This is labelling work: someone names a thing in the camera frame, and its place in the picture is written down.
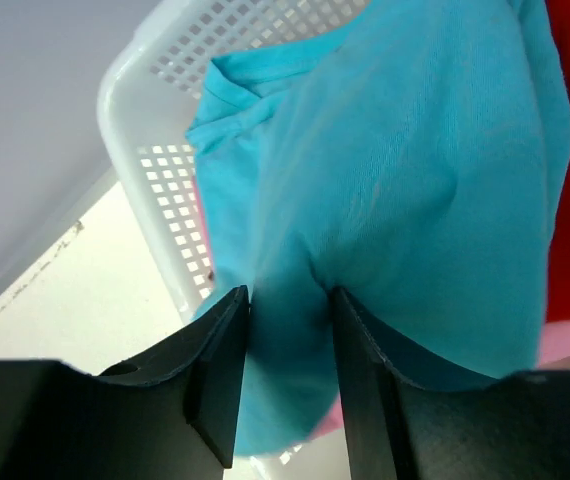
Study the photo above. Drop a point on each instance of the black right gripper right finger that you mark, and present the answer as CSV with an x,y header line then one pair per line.
x,y
410,414

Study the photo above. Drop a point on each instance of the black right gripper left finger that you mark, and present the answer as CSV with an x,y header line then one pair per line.
x,y
169,412

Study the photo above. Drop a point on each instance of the turquoise t shirt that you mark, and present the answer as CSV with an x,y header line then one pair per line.
x,y
414,157

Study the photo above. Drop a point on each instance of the pink t shirt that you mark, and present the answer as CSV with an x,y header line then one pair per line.
x,y
455,259

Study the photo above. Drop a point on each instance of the white plastic laundry basket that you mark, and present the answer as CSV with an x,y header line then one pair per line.
x,y
148,100

